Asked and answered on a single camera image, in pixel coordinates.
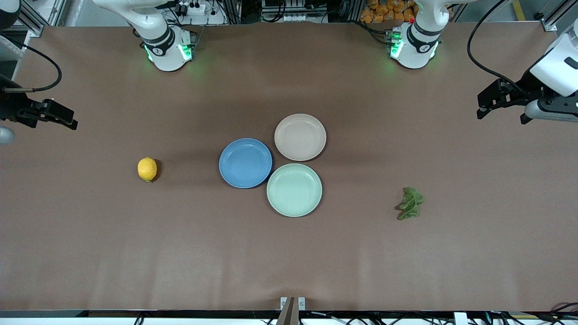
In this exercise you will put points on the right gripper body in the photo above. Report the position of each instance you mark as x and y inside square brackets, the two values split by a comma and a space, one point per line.
[10, 107]

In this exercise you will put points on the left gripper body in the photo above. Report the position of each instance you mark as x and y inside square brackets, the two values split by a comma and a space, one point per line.
[525, 90]

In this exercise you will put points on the yellow lemon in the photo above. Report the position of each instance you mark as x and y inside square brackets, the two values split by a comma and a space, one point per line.
[147, 169]

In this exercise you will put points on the green lettuce leaf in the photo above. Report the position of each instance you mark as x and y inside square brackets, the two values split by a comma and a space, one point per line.
[410, 204]

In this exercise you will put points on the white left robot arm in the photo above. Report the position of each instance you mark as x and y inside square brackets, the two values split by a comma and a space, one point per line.
[413, 52]

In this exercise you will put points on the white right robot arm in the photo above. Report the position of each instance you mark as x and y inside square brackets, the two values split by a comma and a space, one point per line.
[165, 49]

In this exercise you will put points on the orange snack bags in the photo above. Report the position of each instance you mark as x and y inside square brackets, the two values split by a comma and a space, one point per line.
[384, 11]

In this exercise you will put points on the white power strip with plugs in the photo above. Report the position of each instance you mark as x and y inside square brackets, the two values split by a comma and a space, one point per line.
[192, 7]

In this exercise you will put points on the blue plate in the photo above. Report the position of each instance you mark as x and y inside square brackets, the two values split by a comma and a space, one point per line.
[245, 163]

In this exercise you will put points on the beige pink plate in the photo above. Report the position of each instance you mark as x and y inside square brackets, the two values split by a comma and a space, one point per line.
[300, 137]

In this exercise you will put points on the pale green plate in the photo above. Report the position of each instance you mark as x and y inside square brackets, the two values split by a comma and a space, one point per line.
[294, 190]

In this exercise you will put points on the long white power strip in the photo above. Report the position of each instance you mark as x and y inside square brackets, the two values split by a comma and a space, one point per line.
[298, 18]

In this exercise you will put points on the brown table cover sheet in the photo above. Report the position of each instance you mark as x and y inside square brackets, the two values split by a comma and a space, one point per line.
[289, 257]

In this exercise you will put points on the aluminium frame profile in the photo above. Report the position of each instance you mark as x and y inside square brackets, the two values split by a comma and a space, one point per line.
[553, 20]
[31, 18]

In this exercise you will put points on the black table edge rail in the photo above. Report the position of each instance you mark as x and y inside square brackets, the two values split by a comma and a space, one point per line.
[135, 313]

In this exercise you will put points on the metal bracket with brown post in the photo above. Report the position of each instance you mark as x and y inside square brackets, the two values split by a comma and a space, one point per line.
[289, 311]

